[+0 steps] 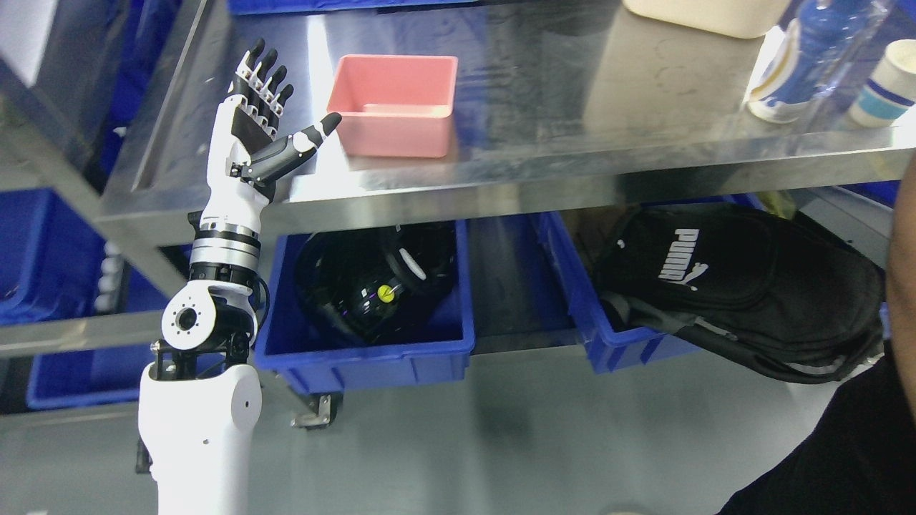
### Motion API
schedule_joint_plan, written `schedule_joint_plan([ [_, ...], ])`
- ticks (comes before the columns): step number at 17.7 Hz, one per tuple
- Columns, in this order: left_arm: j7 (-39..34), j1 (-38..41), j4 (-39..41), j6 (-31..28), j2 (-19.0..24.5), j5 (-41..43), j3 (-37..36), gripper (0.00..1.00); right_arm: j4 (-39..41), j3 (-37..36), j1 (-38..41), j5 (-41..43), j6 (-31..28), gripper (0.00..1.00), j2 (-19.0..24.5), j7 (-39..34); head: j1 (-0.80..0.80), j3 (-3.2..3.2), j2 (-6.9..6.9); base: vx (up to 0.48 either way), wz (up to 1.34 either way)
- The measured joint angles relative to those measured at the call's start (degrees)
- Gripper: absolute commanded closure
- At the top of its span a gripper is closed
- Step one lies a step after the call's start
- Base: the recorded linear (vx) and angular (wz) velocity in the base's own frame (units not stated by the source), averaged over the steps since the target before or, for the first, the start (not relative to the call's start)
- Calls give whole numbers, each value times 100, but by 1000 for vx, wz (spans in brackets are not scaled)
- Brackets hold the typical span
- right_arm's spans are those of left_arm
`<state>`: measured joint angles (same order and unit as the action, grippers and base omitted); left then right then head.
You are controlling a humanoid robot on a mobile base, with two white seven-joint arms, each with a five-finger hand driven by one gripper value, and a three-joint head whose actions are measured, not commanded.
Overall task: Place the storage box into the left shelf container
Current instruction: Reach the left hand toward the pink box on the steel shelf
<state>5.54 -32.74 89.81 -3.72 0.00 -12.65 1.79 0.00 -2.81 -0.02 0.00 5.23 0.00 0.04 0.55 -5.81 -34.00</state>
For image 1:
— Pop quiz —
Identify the beige plastic container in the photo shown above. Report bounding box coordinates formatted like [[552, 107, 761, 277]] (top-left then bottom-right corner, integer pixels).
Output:
[[623, 1, 791, 39]]

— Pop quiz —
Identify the black Puma bag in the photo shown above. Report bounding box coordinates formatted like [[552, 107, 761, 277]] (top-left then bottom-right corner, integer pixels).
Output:
[[591, 202, 884, 384]]

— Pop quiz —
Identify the blue bin far left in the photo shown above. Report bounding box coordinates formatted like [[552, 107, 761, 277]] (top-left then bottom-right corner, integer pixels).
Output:
[[1, 189, 104, 325]]

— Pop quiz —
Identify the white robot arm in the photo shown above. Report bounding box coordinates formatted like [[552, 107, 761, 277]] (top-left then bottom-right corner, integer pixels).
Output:
[[138, 214, 263, 514]]

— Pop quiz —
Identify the black helmet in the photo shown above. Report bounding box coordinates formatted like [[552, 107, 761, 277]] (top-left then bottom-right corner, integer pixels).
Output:
[[293, 222, 457, 348]]

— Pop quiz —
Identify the blue bin with bag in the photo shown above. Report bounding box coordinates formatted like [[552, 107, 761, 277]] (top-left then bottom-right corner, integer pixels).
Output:
[[533, 195, 759, 375]]

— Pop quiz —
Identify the blue bin with helmet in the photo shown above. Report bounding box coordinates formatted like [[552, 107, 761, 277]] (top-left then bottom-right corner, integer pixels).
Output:
[[254, 220, 477, 394]]

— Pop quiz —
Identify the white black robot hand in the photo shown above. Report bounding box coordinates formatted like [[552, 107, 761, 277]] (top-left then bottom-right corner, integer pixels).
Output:
[[196, 38, 341, 237]]

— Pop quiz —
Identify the blue bin top edge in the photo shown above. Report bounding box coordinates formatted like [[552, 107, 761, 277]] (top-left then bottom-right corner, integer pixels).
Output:
[[226, 1, 474, 14]]

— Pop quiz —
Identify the pink plastic storage box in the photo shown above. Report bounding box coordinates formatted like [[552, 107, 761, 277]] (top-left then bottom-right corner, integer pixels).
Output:
[[327, 54, 459, 159]]

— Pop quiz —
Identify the blue bin lower left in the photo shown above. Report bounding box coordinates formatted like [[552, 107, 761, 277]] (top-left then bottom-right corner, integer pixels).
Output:
[[26, 343, 155, 411]]

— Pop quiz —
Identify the blue drink bottle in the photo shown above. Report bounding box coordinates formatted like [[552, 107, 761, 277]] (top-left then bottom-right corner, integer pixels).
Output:
[[747, 1, 876, 124]]

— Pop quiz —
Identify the white blue paper cup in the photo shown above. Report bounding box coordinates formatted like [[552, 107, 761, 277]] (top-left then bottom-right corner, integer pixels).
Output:
[[847, 39, 915, 128]]

